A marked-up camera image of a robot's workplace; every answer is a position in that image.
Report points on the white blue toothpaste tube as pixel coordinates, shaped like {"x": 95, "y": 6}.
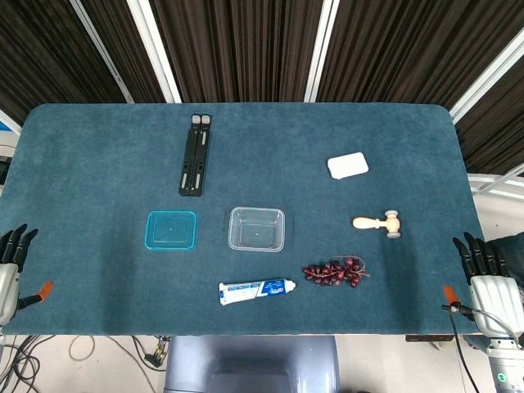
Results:
{"x": 254, "y": 291}

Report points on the red grape bunch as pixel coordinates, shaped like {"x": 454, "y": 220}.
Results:
{"x": 331, "y": 273}

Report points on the blue-grey robot torso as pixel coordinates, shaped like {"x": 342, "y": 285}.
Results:
{"x": 249, "y": 364}

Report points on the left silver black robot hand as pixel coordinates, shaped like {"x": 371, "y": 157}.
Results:
{"x": 9, "y": 286}

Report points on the black floor plug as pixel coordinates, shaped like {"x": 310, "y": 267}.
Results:
{"x": 154, "y": 358}

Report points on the wooden toy hammer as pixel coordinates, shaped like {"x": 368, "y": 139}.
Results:
{"x": 370, "y": 223}

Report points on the clear plastic container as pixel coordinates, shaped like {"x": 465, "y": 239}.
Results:
{"x": 256, "y": 229}

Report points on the thin grey frame post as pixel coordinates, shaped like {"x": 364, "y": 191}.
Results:
{"x": 102, "y": 53}

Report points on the blue-green table cloth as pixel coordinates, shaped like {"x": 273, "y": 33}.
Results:
{"x": 102, "y": 172}

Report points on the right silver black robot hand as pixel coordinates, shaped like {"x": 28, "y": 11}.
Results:
{"x": 495, "y": 299}

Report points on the black folding stand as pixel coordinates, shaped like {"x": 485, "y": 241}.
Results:
{"x": 195, "y": 155}

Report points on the wide white frame post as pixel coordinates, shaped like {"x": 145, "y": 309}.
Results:
{"x": 155, "y": 53}

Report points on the black metal bracket plate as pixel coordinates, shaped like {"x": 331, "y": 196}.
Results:
{"x": 430, "y": 338}

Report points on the teal plastic container lid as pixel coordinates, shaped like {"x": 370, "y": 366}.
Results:
{"x": 171, "y": 229}

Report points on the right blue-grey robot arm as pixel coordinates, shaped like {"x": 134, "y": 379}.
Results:
{"x": 507, "y": 364}

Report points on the white frame rail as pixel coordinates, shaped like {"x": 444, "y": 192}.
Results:
{"x": 495, "y": 186}

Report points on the dark brown curtain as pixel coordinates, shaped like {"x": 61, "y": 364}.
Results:
{"x": 245, "y": 49}

